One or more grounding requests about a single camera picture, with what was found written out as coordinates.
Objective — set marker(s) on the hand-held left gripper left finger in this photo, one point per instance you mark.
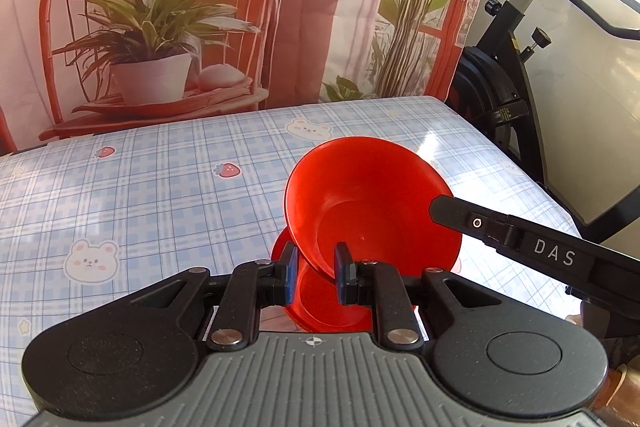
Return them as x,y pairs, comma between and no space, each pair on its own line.
290,274

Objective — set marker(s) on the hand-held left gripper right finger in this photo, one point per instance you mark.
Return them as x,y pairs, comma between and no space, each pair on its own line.
344,277

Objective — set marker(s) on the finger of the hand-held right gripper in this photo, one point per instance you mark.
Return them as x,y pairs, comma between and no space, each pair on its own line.
467,219

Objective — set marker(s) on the red plastic bowl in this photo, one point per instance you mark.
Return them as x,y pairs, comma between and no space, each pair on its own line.
320,302
370,192

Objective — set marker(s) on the orange square plate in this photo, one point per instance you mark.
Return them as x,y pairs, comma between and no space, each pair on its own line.
622,394

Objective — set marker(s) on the black exercise bike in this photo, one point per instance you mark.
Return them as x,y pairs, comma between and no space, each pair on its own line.
490,107

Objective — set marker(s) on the blue plaid tablecloth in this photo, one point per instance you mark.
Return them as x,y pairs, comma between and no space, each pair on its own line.
150,192

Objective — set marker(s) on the printed room backdrop cloth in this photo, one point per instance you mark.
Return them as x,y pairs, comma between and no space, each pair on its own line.
310,7

